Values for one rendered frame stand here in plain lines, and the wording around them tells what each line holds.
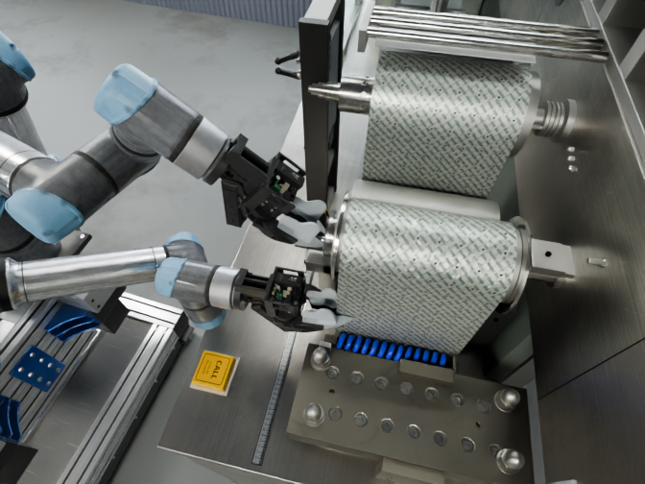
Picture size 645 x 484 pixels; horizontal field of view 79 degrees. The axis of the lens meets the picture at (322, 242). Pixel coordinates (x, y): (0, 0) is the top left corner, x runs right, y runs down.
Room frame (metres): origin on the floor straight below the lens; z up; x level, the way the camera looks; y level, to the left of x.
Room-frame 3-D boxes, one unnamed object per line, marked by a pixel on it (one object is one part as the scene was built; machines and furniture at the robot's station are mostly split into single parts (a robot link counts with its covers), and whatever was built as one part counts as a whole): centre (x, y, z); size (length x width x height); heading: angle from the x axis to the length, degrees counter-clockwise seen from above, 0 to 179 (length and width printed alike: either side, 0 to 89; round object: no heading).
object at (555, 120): (0.55, -0.37, 1.33); 0.07 x 0.07 x 0.07; 78
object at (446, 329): (0.28, -0.14, 1.11); 0.23 x 0.01 x 0.18; 78
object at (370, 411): (0.16, -0.15, 1.00); 0.40 x 0.16 x 0.06; 78
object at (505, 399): (0.17, -0.32, 1.05); 0.04 x 0.04 x 0.04
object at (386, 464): (0.07, -0.15, 0.96); 0.10 x 0.03 x 0.11; 78
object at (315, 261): (0.41, 0.00, 1.05); 0.06 x 0.05 x 0.31; 78
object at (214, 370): (0.26, 0.23, 0.91); 0.07 x 0.07 x 0.02; 78
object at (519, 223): (0.32, -0.28, 1.25); 0.15 x 0.01 x 0.15; 168
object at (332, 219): (0.37, -0.02, 1.25); 0.07 x 0.02 x 0.07; 168
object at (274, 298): (0.34, 0.09, 1.12); 0.12 x 0.08 x 0.09; 78
